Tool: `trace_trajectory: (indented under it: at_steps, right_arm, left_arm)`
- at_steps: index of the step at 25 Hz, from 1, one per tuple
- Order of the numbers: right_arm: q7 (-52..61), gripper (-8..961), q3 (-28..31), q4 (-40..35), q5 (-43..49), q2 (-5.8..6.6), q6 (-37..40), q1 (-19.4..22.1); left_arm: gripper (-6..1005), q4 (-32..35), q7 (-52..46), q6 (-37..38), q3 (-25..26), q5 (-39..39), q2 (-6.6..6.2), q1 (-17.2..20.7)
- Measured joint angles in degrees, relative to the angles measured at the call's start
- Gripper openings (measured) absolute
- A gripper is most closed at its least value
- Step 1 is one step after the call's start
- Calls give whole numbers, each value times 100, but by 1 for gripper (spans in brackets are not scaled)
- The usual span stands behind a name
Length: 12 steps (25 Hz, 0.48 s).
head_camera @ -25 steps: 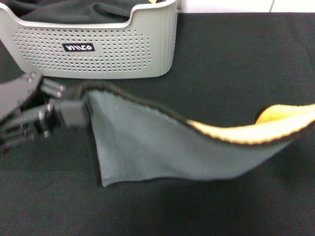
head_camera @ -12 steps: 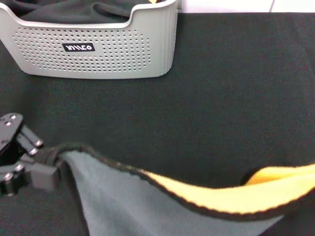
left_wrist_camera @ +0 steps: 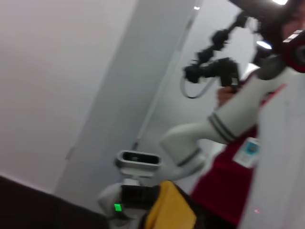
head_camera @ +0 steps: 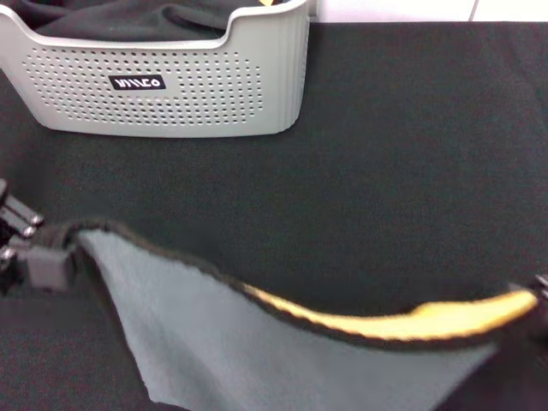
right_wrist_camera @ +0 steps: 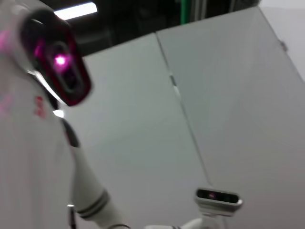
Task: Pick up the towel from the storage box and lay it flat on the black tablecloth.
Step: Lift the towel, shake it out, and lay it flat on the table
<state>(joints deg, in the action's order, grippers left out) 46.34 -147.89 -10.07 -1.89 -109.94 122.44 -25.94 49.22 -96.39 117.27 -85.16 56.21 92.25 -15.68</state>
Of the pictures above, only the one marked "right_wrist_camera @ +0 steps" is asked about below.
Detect green ceiling pipe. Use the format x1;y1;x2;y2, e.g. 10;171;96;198
179;0;192;25

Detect long ceiling light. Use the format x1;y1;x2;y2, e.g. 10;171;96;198
51;3;99;19

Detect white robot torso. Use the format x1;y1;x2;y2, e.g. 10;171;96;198
0;0;83;229

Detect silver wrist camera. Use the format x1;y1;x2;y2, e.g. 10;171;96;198
194;187;244;217

